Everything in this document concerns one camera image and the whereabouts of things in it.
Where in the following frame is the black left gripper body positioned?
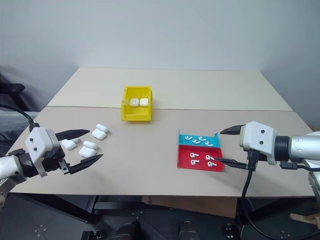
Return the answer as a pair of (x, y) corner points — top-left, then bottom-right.
(41, 146), (71, 176)

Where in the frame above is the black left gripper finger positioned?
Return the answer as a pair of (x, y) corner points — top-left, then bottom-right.
(54, 128), (91, 142)
(67, 153), (105, 175)

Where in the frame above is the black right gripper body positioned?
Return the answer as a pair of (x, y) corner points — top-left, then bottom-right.
(243, 147), (268, 164)

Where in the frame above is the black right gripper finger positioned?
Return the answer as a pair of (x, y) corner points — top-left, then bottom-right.
(214, 157), (251, 171)
(219, 123), (248, 137)

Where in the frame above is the yellow plastic bin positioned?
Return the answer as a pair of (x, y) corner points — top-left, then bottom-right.
(121, 85), (154, 123)

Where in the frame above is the red tray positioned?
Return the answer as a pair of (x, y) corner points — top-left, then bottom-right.
(176, 129), (225, 174)

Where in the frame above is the silver robot body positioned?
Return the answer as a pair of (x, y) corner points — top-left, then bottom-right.
(307, 171), (320, 202)

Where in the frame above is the black chair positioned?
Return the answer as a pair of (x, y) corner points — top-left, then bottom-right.
(0, 65), (39, 113)

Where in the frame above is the light wooden piece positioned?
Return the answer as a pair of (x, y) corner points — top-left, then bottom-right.
(289, 211), (316, 226)

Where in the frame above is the dark rounded shape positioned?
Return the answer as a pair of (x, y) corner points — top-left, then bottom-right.
(177, 220), (199, 240)
(109, 220), (141, 240)

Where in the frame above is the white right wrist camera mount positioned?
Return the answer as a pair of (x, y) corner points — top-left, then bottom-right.
(238, 121), (279, 166)

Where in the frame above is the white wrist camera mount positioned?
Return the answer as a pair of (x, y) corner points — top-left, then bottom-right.
(238, 121), (279, 166)
(24, 127), (62, 179)

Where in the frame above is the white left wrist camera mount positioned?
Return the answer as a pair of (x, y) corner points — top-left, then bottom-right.
(24, 127), (62, 179)

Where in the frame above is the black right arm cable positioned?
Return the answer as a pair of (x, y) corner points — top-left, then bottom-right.
(240, 149), (279, 240)

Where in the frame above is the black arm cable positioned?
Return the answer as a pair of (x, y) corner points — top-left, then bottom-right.
(0, 104), (40, 131)
(240, 149), (279, 240)

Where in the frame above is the short black right wrist cable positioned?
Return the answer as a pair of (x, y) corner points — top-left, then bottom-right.
(279, 160), (320, 174)

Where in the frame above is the black table frame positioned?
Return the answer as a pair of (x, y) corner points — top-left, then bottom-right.
(7, 192), (320, 226)

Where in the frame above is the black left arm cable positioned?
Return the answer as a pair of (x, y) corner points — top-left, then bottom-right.
(0, 104), (40, 131)

